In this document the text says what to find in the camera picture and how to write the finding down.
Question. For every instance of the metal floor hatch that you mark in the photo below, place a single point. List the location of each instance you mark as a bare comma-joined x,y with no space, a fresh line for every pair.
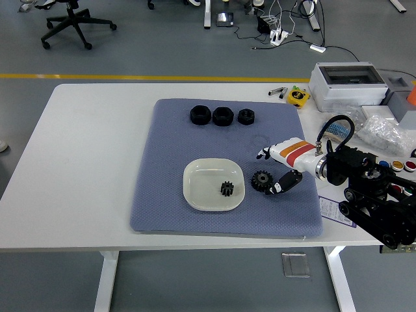
295,265

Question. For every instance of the white power strip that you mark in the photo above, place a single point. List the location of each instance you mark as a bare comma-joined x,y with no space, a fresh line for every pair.
279,36

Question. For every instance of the large black hex nut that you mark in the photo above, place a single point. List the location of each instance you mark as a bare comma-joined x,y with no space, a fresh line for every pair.
200,115
223,116

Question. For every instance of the silver black connector module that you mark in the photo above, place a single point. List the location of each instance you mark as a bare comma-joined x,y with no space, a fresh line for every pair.
283,92
275,92

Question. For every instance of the grey electrical enclosure box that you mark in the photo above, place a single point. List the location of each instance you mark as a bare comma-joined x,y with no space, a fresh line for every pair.
347,91

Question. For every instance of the orange object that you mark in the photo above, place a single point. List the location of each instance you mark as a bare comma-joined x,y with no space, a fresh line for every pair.
412,96

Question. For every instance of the small white adapter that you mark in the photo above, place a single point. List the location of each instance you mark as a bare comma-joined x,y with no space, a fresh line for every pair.
318,48

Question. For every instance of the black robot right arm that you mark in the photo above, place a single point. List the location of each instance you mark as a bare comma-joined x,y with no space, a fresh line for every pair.
344,161

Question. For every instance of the blue-grey textured mat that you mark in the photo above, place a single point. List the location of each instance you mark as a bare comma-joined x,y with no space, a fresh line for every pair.
221,143

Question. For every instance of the small black hex nut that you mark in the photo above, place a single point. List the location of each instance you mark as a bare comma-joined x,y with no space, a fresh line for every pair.
246,117

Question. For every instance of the black power adapter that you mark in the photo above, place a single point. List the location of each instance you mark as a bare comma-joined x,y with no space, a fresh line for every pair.
264,24

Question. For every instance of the grey block with recess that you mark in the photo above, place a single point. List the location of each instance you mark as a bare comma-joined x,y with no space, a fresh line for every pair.
398,94

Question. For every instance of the bag of blue resistors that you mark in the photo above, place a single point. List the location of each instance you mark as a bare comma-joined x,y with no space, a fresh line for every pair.
338,131

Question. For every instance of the purple-edged label card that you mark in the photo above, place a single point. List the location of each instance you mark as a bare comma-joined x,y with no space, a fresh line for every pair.
328,209

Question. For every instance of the flat white box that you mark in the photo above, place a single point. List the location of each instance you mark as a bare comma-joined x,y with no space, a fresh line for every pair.
377,111

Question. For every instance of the clear plastic parts bag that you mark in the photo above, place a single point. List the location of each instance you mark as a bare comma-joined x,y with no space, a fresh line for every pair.
383,133

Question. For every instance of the button control box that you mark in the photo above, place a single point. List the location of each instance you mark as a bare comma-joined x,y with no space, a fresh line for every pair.
397,165

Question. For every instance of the small black gear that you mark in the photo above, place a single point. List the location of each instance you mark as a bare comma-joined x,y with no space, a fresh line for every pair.
227,189

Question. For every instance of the black desk phone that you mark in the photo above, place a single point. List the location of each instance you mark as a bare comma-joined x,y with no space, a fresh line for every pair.
225,19

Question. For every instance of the under-table power strip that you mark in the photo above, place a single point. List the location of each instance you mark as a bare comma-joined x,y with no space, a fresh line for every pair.
403,249

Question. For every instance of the white table leg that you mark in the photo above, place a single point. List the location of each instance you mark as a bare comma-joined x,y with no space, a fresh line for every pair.
105,279
339,279

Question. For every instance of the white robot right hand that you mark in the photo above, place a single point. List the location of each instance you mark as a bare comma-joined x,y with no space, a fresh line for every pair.
292,154

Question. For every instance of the large black gear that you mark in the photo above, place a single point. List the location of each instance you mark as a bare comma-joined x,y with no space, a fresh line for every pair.
261,181

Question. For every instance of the white rounded floor object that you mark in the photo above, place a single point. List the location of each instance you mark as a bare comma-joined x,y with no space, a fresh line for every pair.
2,145

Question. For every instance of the grey background desk leg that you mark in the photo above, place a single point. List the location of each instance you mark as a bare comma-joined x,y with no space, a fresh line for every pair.
312,18

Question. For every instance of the white background desk leg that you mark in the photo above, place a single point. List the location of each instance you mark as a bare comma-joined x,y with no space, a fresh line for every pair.
207,14

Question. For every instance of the black office chair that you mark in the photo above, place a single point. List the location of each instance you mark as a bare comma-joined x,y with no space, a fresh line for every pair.
76,21

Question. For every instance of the yellow tape measure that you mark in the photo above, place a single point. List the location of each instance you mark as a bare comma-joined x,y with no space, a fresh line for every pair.
298,97

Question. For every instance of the white square plate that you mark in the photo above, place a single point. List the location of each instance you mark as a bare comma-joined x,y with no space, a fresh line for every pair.
201,187

